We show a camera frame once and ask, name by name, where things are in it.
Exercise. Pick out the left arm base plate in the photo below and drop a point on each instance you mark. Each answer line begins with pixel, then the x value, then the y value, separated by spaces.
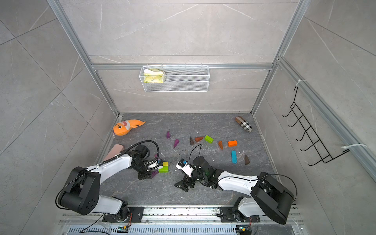
pixel 133 214

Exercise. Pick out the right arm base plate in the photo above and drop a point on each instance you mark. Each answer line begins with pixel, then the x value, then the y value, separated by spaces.
pixel 229 214

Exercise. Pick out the green rectangular block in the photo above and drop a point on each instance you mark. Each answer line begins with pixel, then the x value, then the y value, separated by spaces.
pixel 164 169

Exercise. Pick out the white wire mesh basket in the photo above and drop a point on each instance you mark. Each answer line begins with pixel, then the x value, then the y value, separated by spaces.
pixel 179 78

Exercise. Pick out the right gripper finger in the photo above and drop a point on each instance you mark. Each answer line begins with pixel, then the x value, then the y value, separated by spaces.
pixel 184 187
pixel 177 185

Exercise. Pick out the reddish brown wedge block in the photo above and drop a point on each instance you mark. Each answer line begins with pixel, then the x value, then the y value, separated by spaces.
pixel 198 139

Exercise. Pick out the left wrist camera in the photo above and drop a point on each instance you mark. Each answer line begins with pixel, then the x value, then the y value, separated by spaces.
pixel 156 165

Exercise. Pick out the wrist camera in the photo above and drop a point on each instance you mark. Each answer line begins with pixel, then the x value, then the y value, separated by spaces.
pixel 156 165
pixel 184 166

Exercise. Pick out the orange fish plush toy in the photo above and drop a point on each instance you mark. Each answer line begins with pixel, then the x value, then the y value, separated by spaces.
pixel 124 127

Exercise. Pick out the yellow white cloth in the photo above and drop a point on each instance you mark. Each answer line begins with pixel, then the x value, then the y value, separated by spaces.
pixel 153 76

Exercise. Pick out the orange rectangular block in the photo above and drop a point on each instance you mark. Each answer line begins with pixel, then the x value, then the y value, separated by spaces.
pixel 232 143

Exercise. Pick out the plaid brown case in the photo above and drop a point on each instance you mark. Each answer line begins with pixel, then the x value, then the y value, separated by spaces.
pixel 244 124

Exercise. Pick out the teal flat block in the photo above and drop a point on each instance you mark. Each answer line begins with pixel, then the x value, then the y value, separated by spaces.
pixel 234 156

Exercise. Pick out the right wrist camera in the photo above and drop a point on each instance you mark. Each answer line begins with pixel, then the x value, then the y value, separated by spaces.
pixel 184 166

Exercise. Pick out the purple wedge block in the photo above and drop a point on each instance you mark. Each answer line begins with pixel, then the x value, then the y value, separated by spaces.
pixel 168 134
pixel 176 143
pixel 154 173

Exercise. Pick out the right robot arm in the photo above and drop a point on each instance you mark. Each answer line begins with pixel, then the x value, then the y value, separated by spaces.
pixel 265 194

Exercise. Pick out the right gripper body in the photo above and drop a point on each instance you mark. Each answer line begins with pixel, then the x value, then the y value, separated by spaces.
pixel 196 176

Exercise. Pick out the light green block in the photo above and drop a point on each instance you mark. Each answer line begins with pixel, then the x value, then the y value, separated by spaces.
pixel 208 139

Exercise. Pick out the black wire hook rack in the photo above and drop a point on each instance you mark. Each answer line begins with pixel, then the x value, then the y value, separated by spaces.
pixel 310 134

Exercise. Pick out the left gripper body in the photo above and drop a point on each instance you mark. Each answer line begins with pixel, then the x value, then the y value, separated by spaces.
pixel 142 168

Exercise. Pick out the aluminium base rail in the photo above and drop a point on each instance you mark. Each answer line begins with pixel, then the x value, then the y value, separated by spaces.
pixel 178 220

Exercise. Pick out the orange brown wedge block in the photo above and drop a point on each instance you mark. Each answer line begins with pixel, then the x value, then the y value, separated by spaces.
pixel 220 144

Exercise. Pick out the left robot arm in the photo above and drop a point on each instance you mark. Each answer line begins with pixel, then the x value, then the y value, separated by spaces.
pixel 81 192

